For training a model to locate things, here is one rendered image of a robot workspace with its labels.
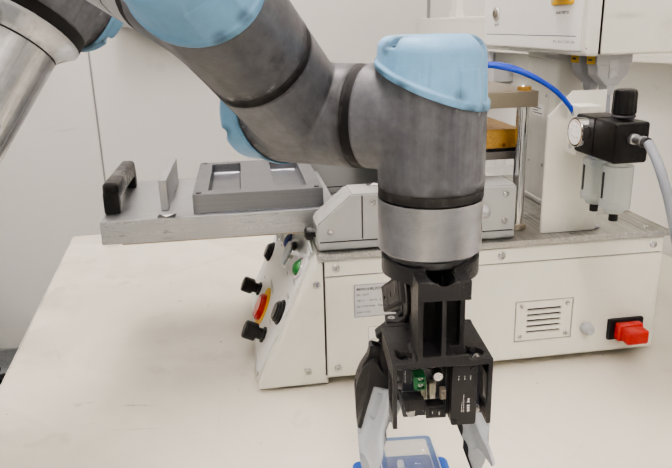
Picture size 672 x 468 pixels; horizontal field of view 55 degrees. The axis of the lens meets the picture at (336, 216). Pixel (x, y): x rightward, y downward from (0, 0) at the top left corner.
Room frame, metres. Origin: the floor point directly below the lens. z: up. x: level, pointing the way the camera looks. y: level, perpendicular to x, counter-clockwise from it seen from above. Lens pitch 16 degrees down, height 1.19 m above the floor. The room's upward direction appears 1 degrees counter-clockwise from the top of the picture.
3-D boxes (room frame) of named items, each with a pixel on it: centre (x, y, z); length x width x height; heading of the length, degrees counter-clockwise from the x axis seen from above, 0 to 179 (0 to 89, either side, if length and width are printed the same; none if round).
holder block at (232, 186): (0.89, 0.11, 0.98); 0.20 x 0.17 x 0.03; 8
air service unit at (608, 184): (0.72, -0.31, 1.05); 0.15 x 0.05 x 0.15; 8
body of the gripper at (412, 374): (0.44, -0.07, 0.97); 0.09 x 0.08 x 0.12; 3
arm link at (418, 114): (0.45, -0.06, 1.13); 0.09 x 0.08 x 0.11; 63
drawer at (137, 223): (0.88, 0.16, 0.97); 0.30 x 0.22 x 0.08; 98
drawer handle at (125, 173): (0.86, 0.29, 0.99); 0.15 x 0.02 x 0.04; 8
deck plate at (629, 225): (0.93, -0.18, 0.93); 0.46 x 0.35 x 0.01; 98
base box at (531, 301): (0.91, -0.14, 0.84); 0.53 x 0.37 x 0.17; 98
